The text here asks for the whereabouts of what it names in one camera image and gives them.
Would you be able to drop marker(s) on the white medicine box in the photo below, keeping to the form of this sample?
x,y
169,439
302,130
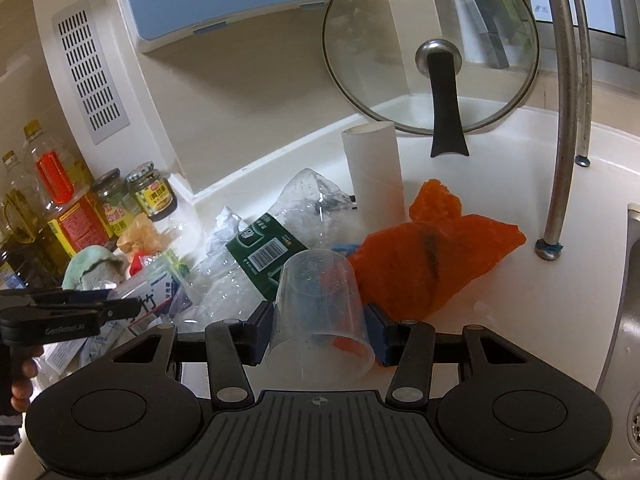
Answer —
x,y
156,286

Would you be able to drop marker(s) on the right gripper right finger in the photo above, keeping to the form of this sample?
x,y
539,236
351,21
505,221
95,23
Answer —
x,y
381,334

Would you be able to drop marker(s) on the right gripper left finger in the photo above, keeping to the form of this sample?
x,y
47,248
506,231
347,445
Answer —
x,y
258,331

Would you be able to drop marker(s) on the thin steel rack leg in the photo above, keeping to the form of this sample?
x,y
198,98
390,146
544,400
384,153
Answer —
x,y
585,87

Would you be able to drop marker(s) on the green bean paste jar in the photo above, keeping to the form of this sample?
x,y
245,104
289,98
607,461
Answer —
x,y
119,206

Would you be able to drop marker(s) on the green barcode label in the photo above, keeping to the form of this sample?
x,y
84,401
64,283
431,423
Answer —
x,y
261,250

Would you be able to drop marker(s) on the person left hand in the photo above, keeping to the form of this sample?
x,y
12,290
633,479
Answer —
x,y
24,369

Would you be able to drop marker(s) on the crushed clear plastic bottle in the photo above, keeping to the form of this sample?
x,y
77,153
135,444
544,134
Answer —
x,y
311,207

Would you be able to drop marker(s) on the small yellow label jar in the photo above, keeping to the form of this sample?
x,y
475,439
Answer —
x,y
152,191

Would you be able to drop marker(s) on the green grey cleaning cloth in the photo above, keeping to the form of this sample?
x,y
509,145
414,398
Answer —
x,y
95,268

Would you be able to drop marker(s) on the white vent grille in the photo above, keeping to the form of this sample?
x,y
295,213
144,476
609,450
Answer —
x,y
93,86

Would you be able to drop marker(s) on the glass pot lid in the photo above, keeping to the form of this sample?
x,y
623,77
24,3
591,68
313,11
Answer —
x,y
436,68

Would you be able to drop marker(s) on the dark sunflower oil bottle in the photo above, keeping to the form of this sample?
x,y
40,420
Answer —
x,y
31,256

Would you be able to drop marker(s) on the orange crumpled wrapper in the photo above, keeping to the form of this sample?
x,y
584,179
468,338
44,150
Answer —
x,y
142,236

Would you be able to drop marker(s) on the red handle oil bottle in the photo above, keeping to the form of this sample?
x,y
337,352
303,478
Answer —
x,y
71,207

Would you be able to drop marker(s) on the clear plastic measuring cup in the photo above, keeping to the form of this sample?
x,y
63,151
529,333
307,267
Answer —
x,y
319,336

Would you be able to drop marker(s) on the white cardboard paper roll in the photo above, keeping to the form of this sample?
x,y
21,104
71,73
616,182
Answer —
x,y
372,156

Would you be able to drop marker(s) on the orange plastic bag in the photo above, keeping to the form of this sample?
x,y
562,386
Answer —
x,y
412,270

